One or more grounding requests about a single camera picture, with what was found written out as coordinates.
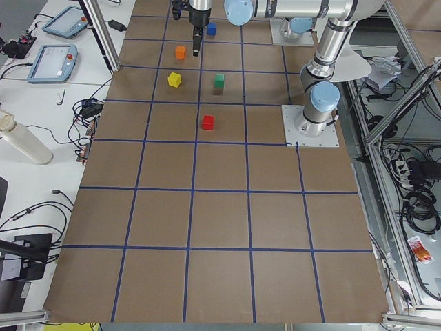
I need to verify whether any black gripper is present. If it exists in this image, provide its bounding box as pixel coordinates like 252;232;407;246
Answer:
188;0;211;57

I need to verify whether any red wooden block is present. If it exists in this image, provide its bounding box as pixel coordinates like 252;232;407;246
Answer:
201;115;215;131

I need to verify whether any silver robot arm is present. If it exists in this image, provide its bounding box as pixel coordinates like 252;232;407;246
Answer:
224;1;384;137
174;1;313;57

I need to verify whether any blue wooden block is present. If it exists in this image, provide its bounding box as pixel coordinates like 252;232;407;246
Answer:
207;22;217;37

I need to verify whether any orange wooden block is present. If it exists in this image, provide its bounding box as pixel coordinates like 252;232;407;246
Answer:
175;45;187;60

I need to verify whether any yellow wooden block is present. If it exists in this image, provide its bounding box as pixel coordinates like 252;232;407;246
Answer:
167;72;182;88

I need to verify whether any green wooden block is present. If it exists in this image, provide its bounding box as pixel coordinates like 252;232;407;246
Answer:
214;74;225;89

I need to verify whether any black power adapter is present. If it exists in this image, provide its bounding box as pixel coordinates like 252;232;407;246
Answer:
107;19;127;32

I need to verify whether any upper teach pendant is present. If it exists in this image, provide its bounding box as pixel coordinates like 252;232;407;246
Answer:
42;6;88;39

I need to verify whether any teach pendant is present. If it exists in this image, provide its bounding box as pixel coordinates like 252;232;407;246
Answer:
27;44;78;83
42;6;88;39

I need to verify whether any lower teach pendant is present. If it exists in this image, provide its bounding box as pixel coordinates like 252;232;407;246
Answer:
27;44;78;83

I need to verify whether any hex key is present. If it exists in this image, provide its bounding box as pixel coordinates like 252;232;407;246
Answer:
56;89;66;106

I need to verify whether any brown paper table mat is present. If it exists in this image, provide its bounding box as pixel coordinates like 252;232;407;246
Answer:
45;1;388;323

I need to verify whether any white bottle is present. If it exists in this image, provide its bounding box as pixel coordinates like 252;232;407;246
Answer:
1;110;54;165

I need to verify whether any white power strip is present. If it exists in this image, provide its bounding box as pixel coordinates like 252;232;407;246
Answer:
392;159;413;190

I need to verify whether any red snack packet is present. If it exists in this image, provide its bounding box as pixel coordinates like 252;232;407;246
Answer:
407;236;433;263

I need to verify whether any aluminium frame post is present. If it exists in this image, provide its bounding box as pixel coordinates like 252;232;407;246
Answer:
79;0;121;72

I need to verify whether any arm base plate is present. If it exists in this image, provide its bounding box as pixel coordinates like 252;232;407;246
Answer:
282;105;340;148
270;17;314;47

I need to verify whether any black camera stand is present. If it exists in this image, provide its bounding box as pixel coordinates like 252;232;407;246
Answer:
1;234;52;281

